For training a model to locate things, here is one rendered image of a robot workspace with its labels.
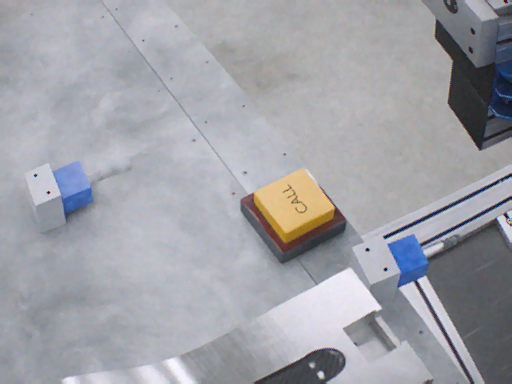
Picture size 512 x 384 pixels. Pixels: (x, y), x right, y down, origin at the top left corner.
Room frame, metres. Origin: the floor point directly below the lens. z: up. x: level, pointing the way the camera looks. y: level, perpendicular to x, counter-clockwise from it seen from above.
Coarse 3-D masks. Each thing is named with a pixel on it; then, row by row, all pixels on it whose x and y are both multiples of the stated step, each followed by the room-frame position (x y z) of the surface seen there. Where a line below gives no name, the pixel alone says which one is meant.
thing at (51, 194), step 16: (128, 160) 0.80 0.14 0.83; (32, 176) 0.76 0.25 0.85; (48, 176) 0.76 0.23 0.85; (64, 176) 0.77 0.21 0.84; (80, 176) 0.77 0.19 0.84; (96, 176) 0.78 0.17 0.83; (32, 192) 0.74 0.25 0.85; (48, 192) 0.74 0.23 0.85; (64, 192) 0.75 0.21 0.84; (80, 192) 0.75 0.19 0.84; (32, 208) 0.75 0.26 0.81; (48, 208) 0.73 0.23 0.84; (64, 208) 0.74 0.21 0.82; (48, 224) 0.73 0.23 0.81; (64, 224) 0.74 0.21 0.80
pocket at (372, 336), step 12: (372, 312) 0.59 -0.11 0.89; (360, 324) 0.58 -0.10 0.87; (372, 324) 0.59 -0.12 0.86; (384, 324) 0.58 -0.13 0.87; (348, 336) 0.57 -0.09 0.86; (360, 336) 0.57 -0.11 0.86; (372, 336) 0.57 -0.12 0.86; (384, 336) 0.57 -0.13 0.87; (360, 348) 0.56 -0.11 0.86; (372, 348) 0.56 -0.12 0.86; (384, 348) 0.56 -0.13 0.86; (372, 360) 0.54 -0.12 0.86
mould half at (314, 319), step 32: (320, 288) 0.61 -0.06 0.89; (352, 288) 0.61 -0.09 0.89; (256, 320) 0.58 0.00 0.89; (288, 320) 0.58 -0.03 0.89; (320, 320) 0.58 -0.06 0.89; (352, 320) 0.58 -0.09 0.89; (192, 352) 0.54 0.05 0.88; (224, 352) 0.54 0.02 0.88; (256, 352) 0.54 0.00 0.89; (288, 352) 0.54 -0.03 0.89; (352, 352) 0.54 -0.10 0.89
